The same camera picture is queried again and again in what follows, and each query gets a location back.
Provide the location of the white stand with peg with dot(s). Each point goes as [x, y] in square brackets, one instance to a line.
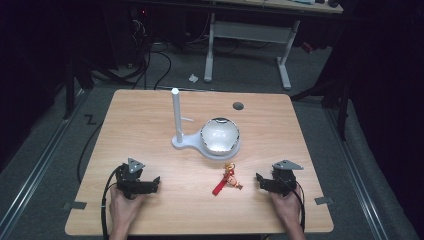
[186, 141]

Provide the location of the black stand leg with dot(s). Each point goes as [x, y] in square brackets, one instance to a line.
[340, 100]
[70, 90]

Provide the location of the grey round table grommet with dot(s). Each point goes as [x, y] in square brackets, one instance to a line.
[238, 106]

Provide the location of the white paper scrap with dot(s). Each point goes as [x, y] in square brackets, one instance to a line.
[193, 78]

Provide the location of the person's left hand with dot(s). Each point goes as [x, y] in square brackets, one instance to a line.
[123, 208]

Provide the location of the small red object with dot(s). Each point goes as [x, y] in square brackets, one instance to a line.
[307, 47]

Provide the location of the shiny silver bowl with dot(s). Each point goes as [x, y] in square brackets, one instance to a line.
[219, 136]

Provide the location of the grey tape piece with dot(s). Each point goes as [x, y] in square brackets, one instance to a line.
[76, 205]
[324, 200]

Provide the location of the metal floor rail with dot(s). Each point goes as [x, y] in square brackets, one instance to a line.
[356, 173]
[40, 156]

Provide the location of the white-legged background desk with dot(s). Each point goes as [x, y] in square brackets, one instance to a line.
[250, 31]

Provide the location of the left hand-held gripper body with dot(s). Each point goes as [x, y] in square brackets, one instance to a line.
[128, 181]

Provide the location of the dark computer tower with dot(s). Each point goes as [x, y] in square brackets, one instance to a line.
[125, 36]

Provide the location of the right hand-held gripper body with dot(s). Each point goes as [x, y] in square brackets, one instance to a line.
[283, 180]

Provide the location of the person's right hand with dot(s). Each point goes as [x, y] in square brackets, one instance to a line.
[286, 208]

